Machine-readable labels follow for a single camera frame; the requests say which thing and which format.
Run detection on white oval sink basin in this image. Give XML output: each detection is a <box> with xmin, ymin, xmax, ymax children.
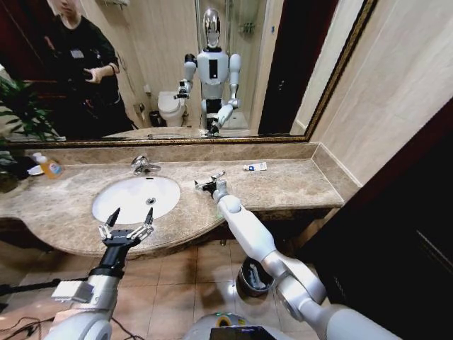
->
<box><xmin>91</xmin><ymin>176</ymin><xmax>182</xmax><ymax>225</ymax></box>

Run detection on white robot front shell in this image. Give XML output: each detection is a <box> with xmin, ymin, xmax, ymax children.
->
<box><xmin>183</xmin><ymin>310</ymin><xmax>281</xmax><ymax>340</ymax></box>

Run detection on white trash pieces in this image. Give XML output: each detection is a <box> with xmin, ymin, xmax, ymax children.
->
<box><xmin>247</xmin><ymin>261</ymin><xmax>271</xmax><ymax>290</ymax></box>

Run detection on orange soap bottle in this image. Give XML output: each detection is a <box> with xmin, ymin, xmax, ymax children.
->
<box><xmin>32</xmin><ymin>152</ymin><xmax>66</xmax><ymax>180</ymax></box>

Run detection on chrome faucet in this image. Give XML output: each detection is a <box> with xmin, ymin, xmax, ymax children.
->
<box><xmin>130</xmin><ymin>153</ymin><xmax>162</xmax><ymax>177</ymax></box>

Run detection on dark round trash bin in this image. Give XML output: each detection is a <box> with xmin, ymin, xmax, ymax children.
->
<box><xmin>236</xmin><ymin>257</ymin><xmax>276</xmax><ymax>298</ymax></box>

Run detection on gold framed wall mirror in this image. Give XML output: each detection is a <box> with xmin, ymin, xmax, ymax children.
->
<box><xmin>0</xmin><ymin>0</ymin><xmax>378</xmax><ymax>149</ymax></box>

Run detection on white toothpaste tube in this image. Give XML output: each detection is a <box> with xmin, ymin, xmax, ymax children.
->
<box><xmin>242</xmin><ymin>161</ymin><xmax>268</xmax><ymax>173</ymax></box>

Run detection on green leafy plant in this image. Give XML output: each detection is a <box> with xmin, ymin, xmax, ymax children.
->
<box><xmin>0</xmin><ymin>75</ymin><xmax>55</xmax><ymax>194</ymax></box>

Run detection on black floor cable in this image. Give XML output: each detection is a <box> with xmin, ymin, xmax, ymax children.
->
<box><xmin>0</xmin><ymin>314</ymin><xmax>49</xmax><ymax>340</ymax></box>

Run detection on black stand leg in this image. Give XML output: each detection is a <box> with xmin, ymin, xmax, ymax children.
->
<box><xmin>0</xmin><ymin>278</ymin><xmax>62</xmax><ymax>298</ymax></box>

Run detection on dark wooden door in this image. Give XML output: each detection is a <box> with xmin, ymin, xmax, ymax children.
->
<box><xmin>297</xmin><ymin>98</ymin><xmax>453</xmax><ymax>340</ymax></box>

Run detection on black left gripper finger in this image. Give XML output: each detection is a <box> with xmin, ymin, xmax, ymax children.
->
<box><xmin>98</xmin><ymin>208</ymin><xmax>121</xmax><ymax>242</ymax></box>
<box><xmin>127</xmin><ymin>207</ymin><xmax>156</xmax><ymax>242</ymax></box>

